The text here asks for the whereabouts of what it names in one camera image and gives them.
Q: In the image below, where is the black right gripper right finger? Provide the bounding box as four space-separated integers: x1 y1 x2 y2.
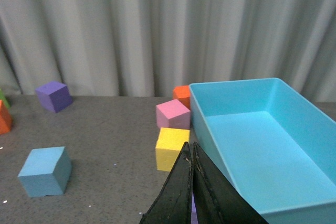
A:
193 142 267 223

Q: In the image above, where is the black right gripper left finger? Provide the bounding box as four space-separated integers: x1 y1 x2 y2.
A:
140 142 194 223

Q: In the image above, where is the light blue foam block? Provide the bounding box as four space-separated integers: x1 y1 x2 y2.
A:
18 146 72 198

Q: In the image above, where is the purple foam block near bin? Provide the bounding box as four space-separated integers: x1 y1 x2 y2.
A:
191 195 198 224

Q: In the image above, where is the yellow foam block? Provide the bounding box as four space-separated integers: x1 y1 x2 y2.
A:
155 127 190 172

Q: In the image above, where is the light blue plastic bin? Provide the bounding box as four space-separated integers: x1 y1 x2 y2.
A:
190 78 335 223

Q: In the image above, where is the pink foam block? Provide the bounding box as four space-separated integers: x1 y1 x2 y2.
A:
155 99 191 130

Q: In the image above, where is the orange foam block behind bin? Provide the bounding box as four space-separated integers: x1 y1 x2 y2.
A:
172 86 191 110

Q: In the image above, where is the purple foam block far left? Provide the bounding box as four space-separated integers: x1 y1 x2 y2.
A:
35 81 73 113

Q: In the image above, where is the grey pleated curtain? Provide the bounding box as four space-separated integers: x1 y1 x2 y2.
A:
1 0 335 102

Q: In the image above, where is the large orange foam block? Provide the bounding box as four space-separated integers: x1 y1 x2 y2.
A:
0 100 12 134

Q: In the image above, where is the green foam block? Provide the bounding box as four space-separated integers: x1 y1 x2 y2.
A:
0 89 11 109

